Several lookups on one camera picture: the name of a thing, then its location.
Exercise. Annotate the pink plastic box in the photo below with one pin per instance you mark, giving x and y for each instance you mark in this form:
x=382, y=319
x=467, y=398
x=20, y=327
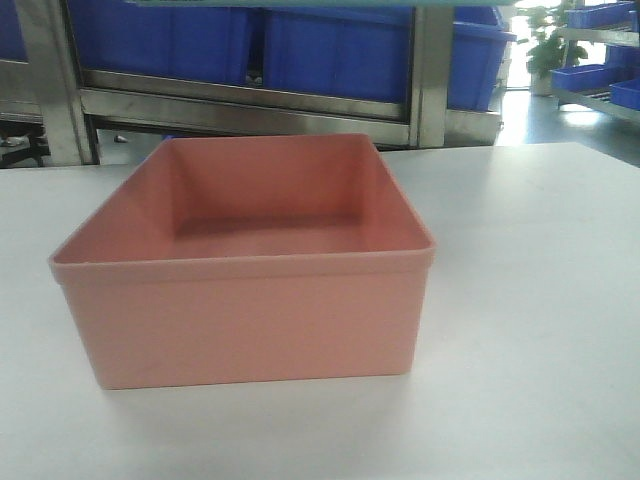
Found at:
x=248, y=259

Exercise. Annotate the far steel shelf rack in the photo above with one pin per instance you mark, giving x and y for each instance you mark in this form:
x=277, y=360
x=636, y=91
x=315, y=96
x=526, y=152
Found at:
x=621, y=44

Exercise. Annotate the large blue bin right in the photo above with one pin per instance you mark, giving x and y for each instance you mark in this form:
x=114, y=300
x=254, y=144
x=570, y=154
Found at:
x=357, y=53

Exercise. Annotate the large blue bin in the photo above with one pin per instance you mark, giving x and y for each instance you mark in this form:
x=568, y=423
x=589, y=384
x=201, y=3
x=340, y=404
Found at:
x=357, y=53
x=207, y=44

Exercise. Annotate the large blue bin left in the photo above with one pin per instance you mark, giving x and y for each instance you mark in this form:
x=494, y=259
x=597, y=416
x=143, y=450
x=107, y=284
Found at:
x=207, y=44

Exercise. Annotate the tilted blue bin on top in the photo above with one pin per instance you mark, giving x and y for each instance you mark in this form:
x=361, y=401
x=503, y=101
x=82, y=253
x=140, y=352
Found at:
x=480, y=37

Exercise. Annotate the green potted plant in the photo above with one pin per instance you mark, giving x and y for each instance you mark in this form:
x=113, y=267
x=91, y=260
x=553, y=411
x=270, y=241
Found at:
x=549, y=50

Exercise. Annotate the small blue tray lower left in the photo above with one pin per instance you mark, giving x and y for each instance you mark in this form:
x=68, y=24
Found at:
x=586, y=77

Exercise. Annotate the small blue tray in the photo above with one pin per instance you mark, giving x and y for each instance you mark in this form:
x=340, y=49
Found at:
x=586, y=77
x=626, y=94
x=600, y=15

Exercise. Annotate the small blue tray lower right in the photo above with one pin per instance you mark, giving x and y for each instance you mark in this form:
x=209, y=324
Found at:
x=626, y=94

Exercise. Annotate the blue bin far left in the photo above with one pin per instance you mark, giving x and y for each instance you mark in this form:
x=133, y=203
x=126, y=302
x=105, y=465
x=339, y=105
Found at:
x=12, y=44

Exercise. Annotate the small blue tray upper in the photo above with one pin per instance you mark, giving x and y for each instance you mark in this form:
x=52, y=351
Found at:
x=600, y=15

